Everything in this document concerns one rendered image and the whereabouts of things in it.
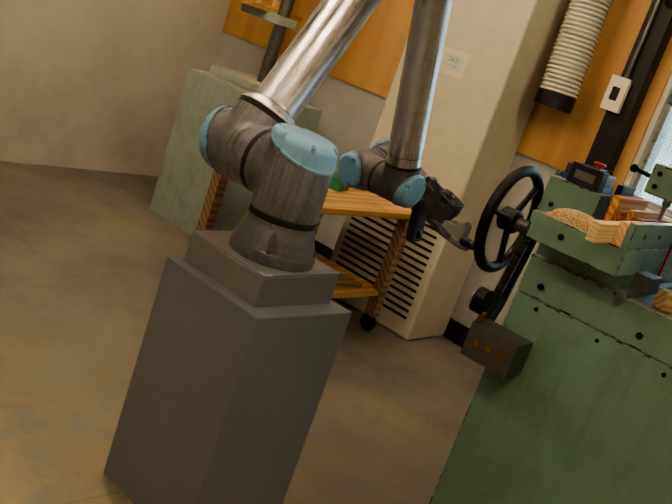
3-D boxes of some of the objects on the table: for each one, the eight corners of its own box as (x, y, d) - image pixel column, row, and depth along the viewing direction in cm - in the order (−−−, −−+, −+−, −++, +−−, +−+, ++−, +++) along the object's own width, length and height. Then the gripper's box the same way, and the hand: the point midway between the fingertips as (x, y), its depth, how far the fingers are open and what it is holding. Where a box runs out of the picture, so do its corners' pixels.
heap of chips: (559, 213, 192) (564, 201, 191) (610, 236, 185) (616, 224, 184) (543, 212, 185) (548, 200, 184) (596, 236, 178) (602, 223, 178)
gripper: (421, 174, 223) (475, 231, 214) (439, 176, 230) (492, 231, 222) (401, 199, 227) (454, 256, 218) (419, 200, 234) (470, 256, 225)
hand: (462, 248), depth 222 cm, fingers closed
